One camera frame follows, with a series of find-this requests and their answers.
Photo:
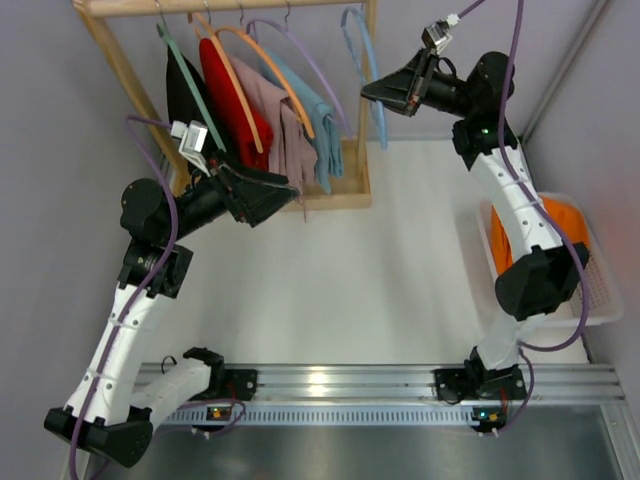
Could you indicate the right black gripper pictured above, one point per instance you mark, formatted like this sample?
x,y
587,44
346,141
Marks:
x,y
419,85

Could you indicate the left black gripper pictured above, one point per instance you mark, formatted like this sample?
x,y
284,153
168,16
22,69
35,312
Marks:
x,y
233,195

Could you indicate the light blue hanger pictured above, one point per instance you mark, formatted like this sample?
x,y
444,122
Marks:
x,y
376,107

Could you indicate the orange trousers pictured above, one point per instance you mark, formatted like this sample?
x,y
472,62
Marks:
x,y
567,216

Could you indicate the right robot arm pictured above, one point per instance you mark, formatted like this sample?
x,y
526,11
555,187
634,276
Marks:
x,y
546,266

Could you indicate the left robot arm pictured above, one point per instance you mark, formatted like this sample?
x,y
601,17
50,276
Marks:
x,y
106,416

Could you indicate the red trousers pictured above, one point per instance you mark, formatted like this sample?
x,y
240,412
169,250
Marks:
x,y
266,134

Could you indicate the light blue trousers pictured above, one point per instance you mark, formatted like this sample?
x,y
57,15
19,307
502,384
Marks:
x,y
327,141

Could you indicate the peach hanger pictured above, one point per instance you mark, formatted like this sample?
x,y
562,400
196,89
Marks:
x,y
226,94

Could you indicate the orange hanger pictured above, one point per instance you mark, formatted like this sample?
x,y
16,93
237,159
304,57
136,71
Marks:
x,y
301,112

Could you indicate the green hanger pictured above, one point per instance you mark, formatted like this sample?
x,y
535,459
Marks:
x,y
169,41

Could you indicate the wooden clothes rack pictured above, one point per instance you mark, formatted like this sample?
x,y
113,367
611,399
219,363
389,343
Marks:
x,y
352,191

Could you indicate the white plastic basket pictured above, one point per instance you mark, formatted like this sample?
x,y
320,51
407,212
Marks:
x,y
605,304

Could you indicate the pink drawstring trousers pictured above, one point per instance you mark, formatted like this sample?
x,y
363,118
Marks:
x,y
291,153

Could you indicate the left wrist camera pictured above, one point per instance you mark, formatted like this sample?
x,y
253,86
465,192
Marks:
x,y
191,137

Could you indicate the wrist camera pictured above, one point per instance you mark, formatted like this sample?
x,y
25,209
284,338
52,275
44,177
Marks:
x,y
437,35
191,137

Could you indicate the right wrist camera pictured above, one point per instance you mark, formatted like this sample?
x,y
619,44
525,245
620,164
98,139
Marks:
x,y
437,35

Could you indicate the slotted cable duct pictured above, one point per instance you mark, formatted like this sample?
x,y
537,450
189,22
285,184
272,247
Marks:
x,y
334,415

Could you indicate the aluminium mounting rail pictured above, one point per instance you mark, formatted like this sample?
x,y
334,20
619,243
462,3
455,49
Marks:
x,y
553,383

